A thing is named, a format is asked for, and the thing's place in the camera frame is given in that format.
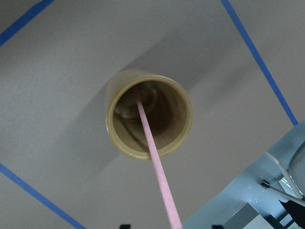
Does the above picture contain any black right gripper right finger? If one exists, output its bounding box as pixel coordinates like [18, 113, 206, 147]
[211, 225, 223, 229]

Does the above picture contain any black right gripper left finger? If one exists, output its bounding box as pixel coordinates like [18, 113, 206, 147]
[119, 224, 131, 229]

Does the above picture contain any pink chopstick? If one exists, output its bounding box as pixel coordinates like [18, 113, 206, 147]
[133, 86, 183, 229]

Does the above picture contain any tan wooden cup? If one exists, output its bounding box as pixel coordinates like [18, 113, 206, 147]
[105, 69, 193, 160]

